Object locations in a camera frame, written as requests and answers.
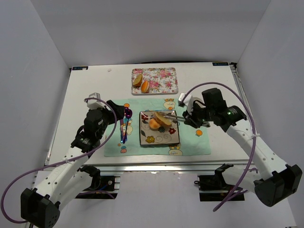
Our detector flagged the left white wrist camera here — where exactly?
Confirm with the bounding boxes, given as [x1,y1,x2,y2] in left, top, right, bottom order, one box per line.
[85,92,105,110]

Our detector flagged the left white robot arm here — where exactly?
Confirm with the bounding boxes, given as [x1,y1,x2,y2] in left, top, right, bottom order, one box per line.
[20,98,125,228]

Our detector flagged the round orange bun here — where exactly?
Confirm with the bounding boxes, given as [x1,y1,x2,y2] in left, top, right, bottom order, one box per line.
[149,118,161,130]

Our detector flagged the brown bread slice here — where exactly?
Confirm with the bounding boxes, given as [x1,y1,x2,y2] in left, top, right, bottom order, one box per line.
[153,112,172,126]

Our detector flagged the orange sandwich bun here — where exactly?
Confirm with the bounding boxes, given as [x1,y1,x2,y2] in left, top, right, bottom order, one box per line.
[141,80,150,93]

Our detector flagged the right blue table label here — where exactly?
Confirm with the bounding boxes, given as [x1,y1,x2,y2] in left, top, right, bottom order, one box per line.
[212,62,229,67]

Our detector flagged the left blue table label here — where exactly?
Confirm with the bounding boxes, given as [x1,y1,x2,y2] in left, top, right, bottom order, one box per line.
[72,66,88,71]

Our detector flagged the half brown bread roll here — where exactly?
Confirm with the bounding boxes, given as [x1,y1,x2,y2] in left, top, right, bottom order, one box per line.
[133,74,143,87]

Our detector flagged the blue table label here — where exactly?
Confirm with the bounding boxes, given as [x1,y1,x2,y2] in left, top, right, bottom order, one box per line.
[212,62,229,67]
[72,66,88,71]

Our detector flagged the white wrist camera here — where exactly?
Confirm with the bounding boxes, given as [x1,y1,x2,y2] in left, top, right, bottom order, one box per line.
[178,93,202,113]
[85,92,105,110]

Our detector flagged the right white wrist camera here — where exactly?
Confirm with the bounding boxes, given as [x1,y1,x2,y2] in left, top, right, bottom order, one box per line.
[178,93,202,113]

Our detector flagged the iridescent purple spoon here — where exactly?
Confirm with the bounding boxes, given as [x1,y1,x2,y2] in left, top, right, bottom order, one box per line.
[123,108,133,144]

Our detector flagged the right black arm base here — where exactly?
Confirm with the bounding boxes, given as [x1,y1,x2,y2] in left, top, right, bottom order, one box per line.
[194,163,234,194]

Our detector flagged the square floral ceramic plate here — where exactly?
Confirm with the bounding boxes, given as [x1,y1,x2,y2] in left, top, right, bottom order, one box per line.
[139,110,180,146]

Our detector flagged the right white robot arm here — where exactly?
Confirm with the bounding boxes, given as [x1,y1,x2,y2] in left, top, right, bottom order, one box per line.
[179,88,303,207]

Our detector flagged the floral rectangular tray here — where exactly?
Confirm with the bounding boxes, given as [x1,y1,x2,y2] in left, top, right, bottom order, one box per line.
[131,67,179,95]

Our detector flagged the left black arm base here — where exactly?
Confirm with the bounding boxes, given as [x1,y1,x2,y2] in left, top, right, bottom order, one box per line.
[78,165,120,191]

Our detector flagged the metal serving tongs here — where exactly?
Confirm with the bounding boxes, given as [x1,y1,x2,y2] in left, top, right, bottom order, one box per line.
[158,112,210,128]

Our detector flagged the light green cartoon placemat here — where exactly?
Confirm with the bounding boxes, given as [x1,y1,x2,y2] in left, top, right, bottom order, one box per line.
[103,98,211,157]

